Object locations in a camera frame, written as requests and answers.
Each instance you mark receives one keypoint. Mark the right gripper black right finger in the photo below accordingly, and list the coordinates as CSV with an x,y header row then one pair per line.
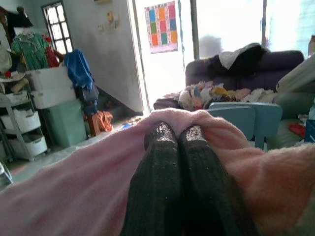
x,y
204,184

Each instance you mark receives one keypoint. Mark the grey cart with white baskets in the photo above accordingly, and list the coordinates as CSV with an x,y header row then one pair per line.
x,y
23,127

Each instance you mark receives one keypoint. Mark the pale rolled bedding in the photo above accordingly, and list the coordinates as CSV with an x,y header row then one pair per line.
x,y
297,76

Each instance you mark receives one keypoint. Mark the red garment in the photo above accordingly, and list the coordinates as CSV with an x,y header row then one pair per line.
x,y
51,55

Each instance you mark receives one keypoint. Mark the dark green leather sofa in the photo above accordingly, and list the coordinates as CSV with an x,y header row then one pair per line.
x,y
285,118

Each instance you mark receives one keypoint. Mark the sliding door frame post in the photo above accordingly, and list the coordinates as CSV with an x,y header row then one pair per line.
x,y
195,28

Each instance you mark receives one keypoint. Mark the small red item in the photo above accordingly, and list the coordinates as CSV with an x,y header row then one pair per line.
x,y
296,128

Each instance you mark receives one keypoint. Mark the pile of pastel clothes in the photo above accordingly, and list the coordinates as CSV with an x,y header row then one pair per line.
x,y
216,94

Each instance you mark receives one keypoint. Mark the purple sofa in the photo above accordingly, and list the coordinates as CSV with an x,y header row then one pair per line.
x,y
270,71

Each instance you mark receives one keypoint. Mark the green plastic bin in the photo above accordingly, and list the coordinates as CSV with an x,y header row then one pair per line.
x,y
65,124

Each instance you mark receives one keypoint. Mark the white storage box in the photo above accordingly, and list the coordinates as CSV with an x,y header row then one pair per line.
x,y
50,77
53,97

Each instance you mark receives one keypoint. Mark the blue hard case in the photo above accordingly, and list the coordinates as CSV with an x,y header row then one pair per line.
x,y
310,130

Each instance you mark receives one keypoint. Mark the orange cloth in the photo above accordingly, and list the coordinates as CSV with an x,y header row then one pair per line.
x,y
104,121

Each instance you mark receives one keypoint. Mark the brown wooden stool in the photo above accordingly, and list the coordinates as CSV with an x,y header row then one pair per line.
x,y
92,125

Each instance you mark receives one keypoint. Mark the wall switch plates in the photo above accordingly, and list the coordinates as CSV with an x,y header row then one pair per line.
x,y
109,20

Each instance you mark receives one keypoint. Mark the small blue floor item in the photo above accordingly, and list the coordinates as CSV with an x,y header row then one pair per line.
x,y
126,126

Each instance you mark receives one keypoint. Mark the green patterned shirt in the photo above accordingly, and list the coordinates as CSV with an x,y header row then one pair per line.
x,y
30,50

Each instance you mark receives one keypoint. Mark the light blue child chair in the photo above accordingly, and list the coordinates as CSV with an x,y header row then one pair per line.
x,y
231,120
269,120

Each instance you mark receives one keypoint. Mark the grilled window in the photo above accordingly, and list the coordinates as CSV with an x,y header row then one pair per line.
x,y
57,27

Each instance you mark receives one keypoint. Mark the pink fleece pillow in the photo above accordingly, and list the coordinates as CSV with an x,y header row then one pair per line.
x,y
73,186

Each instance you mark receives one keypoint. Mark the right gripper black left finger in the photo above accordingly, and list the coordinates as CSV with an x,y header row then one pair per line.
x,y
155,184

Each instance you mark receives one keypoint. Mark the black hat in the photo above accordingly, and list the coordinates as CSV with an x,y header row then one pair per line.
x,y
19,18

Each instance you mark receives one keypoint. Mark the blue hanging clothes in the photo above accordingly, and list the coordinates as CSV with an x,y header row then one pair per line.
x,y
78,71

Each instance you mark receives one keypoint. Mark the colourful squares wall poster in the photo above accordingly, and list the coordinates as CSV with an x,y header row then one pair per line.
x,y
161,27

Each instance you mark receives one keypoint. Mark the black and white garment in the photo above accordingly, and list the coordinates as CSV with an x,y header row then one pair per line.
x,y
243,57

